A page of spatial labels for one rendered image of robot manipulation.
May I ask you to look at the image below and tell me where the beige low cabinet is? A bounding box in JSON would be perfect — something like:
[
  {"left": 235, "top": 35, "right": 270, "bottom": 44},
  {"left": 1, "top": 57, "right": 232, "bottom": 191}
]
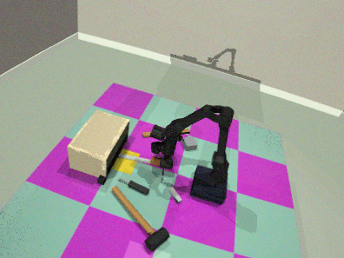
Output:
[{"left": 67, "top": 110, "right": 140, "bottom": 185}]

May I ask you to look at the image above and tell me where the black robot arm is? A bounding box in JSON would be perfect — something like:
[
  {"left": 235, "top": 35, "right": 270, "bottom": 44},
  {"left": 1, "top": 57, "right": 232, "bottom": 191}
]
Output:
[{"left": 150, "top": 104, "right": 234, "bottom": 185}]

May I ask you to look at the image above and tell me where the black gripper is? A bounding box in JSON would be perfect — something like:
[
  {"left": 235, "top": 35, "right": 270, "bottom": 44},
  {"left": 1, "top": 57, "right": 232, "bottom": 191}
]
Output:
[{"left": 159, "top": 138, "right": 175, "bottom": 170}]

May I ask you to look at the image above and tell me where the brown cylinder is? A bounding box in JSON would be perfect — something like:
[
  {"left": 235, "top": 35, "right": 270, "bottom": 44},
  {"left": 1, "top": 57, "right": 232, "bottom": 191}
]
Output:
[{"left": 118, "top": 154, "right": 161, "bottom": 166}]

